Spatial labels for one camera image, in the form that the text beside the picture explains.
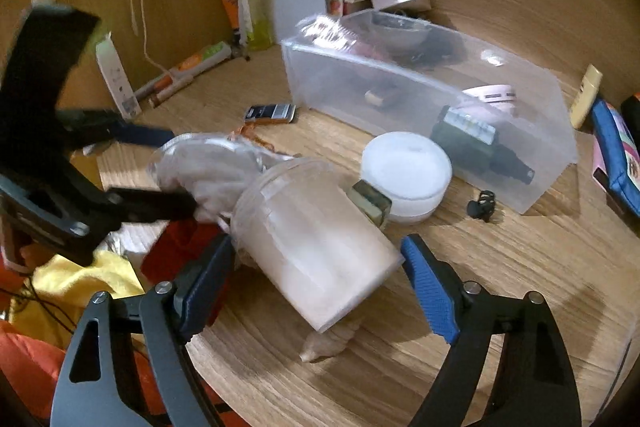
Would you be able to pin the wooden desktop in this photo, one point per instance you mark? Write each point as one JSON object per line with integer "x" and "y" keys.
{"x": 500, "y": 307}

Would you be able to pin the pale yellow tube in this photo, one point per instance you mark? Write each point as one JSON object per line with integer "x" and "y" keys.
{"x": 586, "y": 97}

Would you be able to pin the orange tube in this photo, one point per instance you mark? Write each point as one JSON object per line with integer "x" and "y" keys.
{"x": 230, "y": 7}

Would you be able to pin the red cloth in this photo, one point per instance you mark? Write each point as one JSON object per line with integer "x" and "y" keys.
{"x": 175, "y": 247}

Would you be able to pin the small olive box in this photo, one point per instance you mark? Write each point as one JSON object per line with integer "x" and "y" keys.
{"x": 371, "y": 203}

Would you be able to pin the black silver flat case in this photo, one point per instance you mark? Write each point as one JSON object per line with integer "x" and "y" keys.
{"x": 270, "y": 113}

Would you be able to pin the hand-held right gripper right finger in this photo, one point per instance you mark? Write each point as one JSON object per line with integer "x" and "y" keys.
{"x": 431, "y": 288}

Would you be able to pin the beige seashell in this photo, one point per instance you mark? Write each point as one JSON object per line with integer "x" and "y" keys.
{"x": 325, "y": 344}

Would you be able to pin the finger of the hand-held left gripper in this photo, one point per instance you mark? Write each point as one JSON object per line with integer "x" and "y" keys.
{"x": 150, "y": 204}
{"x": 145, "y": 136}

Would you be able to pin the pink white round container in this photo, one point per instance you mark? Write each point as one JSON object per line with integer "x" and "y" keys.
{"x": 492, "y": 99}

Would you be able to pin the dark bowl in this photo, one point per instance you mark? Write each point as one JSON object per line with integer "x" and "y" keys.
{"x": 400, "y": 32}

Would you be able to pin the clear plastic bag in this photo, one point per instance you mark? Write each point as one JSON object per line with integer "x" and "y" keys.
{"x": 210, "y": 172}

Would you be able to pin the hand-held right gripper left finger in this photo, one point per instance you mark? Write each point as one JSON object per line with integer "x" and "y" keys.
{"x": 204, "y": 294}

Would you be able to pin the translucent plastic bucket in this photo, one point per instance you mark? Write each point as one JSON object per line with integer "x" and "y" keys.
{"x": 320, "y": 247}

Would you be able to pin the blue pencil case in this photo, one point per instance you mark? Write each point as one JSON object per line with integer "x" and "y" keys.
{"x": 612, "y": 147}

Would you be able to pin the white remote-like tube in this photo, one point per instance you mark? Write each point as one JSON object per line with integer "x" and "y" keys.
{"x": 117, "y": 77}

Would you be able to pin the small black clip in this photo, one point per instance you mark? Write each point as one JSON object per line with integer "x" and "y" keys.
{"x": 481, "y": 207}

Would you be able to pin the dark green bottle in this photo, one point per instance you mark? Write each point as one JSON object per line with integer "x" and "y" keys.
{"x": 475, "y": 144}

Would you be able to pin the clear plastic storage box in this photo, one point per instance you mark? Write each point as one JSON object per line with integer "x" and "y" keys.
{"x": 380, "y": 87}

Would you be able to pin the orange green white marker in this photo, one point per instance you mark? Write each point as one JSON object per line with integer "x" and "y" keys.
{"x": 195, "y": 63}

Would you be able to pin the yellow cloth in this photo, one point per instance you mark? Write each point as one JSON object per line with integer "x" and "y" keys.
{"x": 85, "y": 287}

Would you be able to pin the orange cloth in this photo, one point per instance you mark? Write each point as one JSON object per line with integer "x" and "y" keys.
{"x": 25, "y": 362}

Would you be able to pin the white round jar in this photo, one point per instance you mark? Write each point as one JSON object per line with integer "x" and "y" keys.
{"x": 406, "y": 172}

